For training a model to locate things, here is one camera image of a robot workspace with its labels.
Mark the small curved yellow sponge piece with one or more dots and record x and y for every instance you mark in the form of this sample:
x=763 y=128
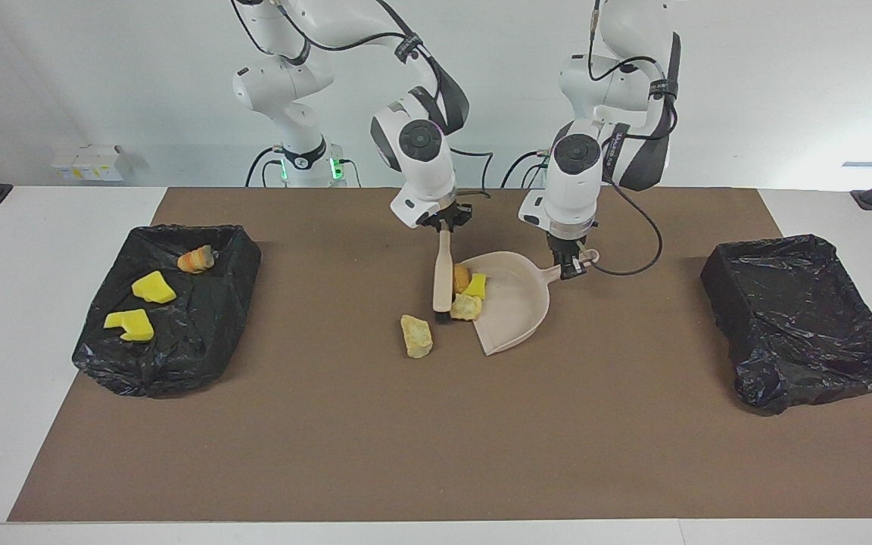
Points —
x=476 y=286

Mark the wedge yellow sponge piece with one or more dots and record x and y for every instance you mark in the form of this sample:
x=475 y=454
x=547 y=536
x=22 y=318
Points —
x=153 y=288

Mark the orange striped croissant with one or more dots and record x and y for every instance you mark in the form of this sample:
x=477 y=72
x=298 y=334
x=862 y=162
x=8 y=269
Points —
x=195 y=260

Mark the pale crinkled chip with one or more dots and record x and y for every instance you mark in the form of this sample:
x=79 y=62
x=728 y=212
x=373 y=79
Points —
x=466 y=306

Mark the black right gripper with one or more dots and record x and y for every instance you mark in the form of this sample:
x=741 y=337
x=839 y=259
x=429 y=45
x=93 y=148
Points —
x=451 y=216

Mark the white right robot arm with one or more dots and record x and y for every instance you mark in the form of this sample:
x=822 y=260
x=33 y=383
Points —
x=421 y=163

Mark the black bag lined bin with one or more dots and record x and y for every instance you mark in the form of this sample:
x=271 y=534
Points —
x=799 y=325
x=194 y=333

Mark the white cardboard box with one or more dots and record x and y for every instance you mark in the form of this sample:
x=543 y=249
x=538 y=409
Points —
x=99 y=163
x=63 y=168

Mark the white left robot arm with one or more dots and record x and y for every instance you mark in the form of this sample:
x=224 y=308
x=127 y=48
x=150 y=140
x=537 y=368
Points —
x=576 y=178

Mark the notched yellow sponge piece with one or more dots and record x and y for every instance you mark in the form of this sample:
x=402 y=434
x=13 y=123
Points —
x=135 y=325

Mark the beige plastic dustpan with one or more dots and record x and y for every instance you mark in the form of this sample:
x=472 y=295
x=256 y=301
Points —
x=515 y=303

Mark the brown table mat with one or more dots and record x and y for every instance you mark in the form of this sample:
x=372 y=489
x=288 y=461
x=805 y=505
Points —
x=436 y=469

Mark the beige hand brush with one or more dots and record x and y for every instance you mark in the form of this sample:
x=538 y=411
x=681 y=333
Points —
x=443 y=276

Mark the beige bread chunk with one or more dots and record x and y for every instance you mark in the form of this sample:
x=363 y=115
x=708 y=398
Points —
x=416 y=336

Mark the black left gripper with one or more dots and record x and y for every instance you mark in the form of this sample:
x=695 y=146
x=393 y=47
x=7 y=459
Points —
x=563 y=246

